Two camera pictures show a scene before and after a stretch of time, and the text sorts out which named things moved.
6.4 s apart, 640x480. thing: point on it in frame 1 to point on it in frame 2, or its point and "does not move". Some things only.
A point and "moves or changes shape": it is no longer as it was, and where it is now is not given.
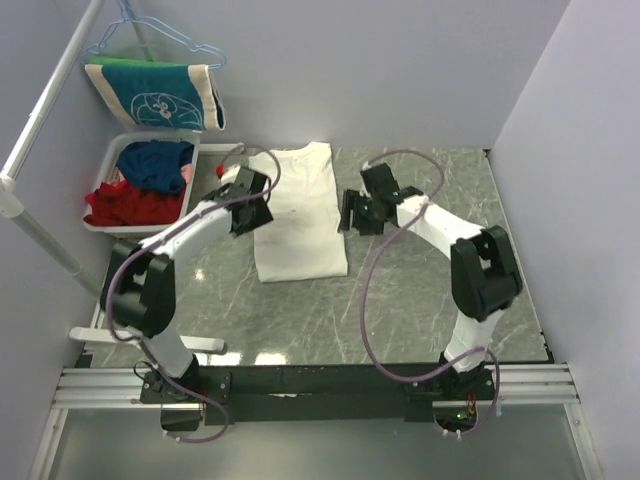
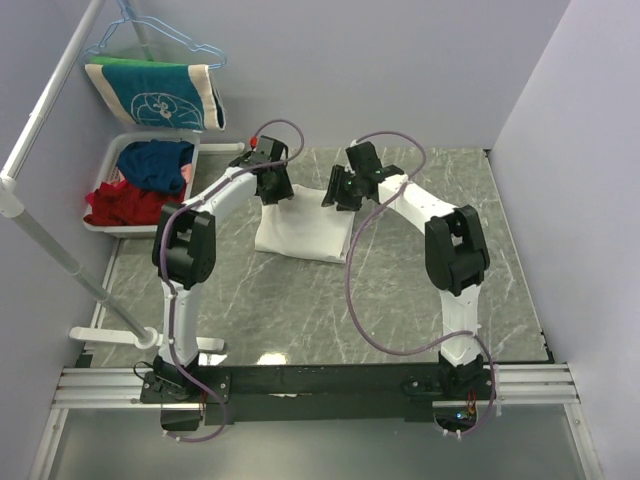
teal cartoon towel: [158, 93] does not move
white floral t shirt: [304, 238] moves or changes shape
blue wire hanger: [130, 16] does not move
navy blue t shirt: [154, 165] does not move
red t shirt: [115, 204] does not move
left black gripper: [263, 216] to [286, 190]
